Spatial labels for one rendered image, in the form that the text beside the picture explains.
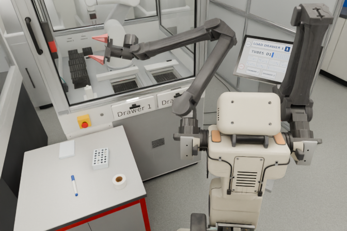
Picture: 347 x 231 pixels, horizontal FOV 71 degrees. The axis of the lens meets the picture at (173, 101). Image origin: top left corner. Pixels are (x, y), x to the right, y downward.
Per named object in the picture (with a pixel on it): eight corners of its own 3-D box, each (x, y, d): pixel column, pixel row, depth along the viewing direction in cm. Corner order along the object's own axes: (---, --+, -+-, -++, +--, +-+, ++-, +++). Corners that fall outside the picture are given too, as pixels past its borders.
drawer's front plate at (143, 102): (155, 109, 173) (154, 96, 167) (114, 120, 165) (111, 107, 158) (154, 108, 174) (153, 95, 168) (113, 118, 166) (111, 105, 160)
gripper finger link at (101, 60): (87, 57, 113) (107, 61, 115) (89, 43, 115) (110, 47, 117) (88, 62, 119) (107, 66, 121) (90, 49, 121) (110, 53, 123)
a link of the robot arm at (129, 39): (138, 50, 114) (147, 59, 122) (141, 29, 117) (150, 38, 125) (116, 53, 118) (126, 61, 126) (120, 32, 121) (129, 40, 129)
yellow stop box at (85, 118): (91, 127, 157) (89, 118, 153) (80, 130, 155) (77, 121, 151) (91, 121, 161) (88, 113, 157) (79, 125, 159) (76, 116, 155)
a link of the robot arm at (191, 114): (192, 121, 95) (196, 124, 100) (193, 96, 98) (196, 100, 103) (170, 121, 99) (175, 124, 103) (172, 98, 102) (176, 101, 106)
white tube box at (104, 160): (108, 167, 139) (107, 163, 137) (93, 170, 138) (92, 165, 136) (109, 151, 149) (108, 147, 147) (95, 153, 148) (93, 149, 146)
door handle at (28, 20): (43, 56, 124) (29, 19, 112) (37, 58, 123) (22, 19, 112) (43, 53, 127) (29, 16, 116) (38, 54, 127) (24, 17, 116)
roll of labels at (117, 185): (111, 182, 131) (110, 177, 129) (123, 176, 134) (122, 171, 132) (116, 192, 126) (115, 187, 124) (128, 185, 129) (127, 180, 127)
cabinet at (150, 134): (203, 165, 233) (206, 96, 187) (93, 204, 204) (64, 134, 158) (168, 109, 306) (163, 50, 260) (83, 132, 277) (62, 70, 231)
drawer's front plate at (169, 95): (195, 98, 182) (195, 86, 175) (158, 108, 174) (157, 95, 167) (194, 97, 183) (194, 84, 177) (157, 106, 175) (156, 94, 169)
